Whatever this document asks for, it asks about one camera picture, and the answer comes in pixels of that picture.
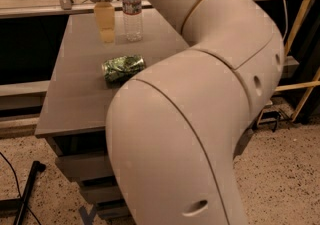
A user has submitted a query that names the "grey bottom drawer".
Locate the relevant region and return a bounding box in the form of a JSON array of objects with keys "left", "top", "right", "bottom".
[{"left": 96, "top": 199, "right": 130, "bottom": 220}]

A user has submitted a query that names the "grey drawer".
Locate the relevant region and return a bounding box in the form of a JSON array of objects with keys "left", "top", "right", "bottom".
[
  {"left": 96, "top": 199, "right": 130, "bottom": 220},
  {"left": 55, "top": 152, "right": 114, "bottom": 181},
  {"left": 80, "top": 176, "right": 122, "bottom": 204}
]

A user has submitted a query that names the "white cable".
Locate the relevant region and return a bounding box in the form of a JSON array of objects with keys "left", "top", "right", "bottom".
[{"left": 273, "top": 0, "right": 290, "bottom": 43}]

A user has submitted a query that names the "clear plastic water bottle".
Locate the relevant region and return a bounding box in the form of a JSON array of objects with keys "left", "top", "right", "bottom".
[{"left": 122, "top": 0, "right": 143, "bottom": 42}]

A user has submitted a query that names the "green soda can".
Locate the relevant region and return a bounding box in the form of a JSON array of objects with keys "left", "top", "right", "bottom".
[{"left": 102, "top": 55, "right": 146, "bottom": 84}]

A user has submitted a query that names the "black stand leg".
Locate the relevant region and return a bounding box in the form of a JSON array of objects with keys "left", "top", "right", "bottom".
[{"left": 0, "top": 161, "right": 46, "bottom": 225}]

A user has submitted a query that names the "black floor cable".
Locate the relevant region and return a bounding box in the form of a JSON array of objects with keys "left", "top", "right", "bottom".
[{"left": 0, "top": 151, "right": 43, "bottom": 225}]

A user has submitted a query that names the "blue floor tape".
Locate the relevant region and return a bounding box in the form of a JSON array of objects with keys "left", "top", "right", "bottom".
[{"left": 79, "top": 206, "right": 97, "bottom": 225}]

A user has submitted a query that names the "grey drawer cabinet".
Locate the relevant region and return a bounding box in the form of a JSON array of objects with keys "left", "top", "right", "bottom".
[{"left": 34, "top": 8, "right": 191, "bottom": 221}]

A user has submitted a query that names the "yellow wooden frame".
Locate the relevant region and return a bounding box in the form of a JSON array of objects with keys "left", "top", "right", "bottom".
[{"left": 280, "top": 0, "right": 320, "bottom": 122}]

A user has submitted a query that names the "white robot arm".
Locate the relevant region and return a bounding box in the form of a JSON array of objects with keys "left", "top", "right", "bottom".
[{"left": 106, "top": 0, "right": 284, "bottom": 225}]

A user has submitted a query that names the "grey top drawer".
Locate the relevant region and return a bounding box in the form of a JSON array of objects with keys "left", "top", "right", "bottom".
[{"left": 55, "top": 152, "right": 114, "bottom": 181}]

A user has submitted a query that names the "grey middle drawer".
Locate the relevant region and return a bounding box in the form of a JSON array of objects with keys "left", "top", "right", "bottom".
[{"left": 80, "top": 176, "right": 122, "bottom": 204}]

